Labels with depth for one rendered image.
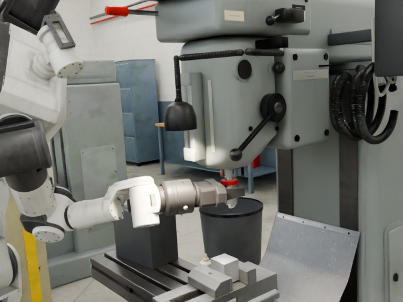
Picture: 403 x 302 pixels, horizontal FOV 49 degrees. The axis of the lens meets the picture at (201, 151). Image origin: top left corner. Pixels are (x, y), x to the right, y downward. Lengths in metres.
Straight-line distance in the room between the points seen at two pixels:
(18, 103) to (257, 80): 0.55
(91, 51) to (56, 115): 9.96
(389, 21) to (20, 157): 0.84
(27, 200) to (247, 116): 0.55
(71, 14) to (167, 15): 9.85
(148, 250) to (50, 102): 0.68
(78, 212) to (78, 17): 9.95
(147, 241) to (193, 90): 0.67
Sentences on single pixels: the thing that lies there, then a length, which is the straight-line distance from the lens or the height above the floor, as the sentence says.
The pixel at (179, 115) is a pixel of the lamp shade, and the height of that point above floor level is 1.46.
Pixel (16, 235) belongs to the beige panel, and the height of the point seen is 0.72.
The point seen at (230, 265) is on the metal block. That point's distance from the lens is 1.24.
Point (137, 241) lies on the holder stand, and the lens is 1.59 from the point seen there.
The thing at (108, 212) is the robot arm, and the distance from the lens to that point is 1.13.
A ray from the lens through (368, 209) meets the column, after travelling 1.40.
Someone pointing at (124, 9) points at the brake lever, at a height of 1.70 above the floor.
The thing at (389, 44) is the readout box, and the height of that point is 1.59.
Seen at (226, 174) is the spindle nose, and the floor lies 1.29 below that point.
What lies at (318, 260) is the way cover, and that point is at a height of 0.96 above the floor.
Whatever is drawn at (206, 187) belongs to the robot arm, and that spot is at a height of 1.27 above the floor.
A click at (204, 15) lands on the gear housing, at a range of 1.01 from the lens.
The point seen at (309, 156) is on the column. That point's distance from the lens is 1.45.
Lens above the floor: 1.53
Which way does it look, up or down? 9 degrees down
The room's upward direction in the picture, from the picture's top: 3 degrees counter-clockwise
